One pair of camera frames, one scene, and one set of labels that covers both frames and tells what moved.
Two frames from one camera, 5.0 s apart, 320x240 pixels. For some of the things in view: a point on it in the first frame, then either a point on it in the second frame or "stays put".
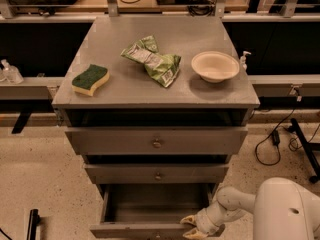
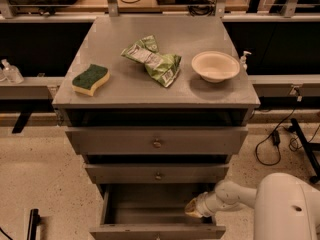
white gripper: x=202 y=223 to x=204 y=205
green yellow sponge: x=85 y=82 stays put
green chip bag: x=161 y=66 stays put
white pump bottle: x=242 y=64 stays put
